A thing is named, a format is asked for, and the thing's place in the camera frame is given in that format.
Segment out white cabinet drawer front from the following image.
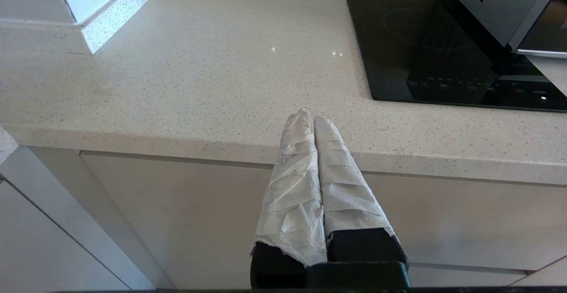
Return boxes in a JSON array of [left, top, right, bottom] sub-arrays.
[[80, 151, 567, 289]]

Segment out silver microwave oven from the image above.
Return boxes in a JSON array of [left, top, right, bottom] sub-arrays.
[[445, 0, 567, 59]]

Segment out black induction cooktop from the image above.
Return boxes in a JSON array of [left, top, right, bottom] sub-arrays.
[[346, 0, 567, 113]]

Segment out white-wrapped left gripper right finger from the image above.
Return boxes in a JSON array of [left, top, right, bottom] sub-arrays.
[[314, 116, 410, 266]]

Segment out white cabinet door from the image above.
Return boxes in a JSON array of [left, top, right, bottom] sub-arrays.
[[0, 180, 131, 293]]

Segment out white cabinet filler panel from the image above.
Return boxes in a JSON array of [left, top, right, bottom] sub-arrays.
[[0, 146, 175, 290]]

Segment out dark glass microwave door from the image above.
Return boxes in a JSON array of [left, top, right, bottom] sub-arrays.
[[509, 0, 567, 59]]

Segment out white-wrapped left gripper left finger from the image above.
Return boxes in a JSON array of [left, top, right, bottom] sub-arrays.
[[250, 108, 327, 289]]

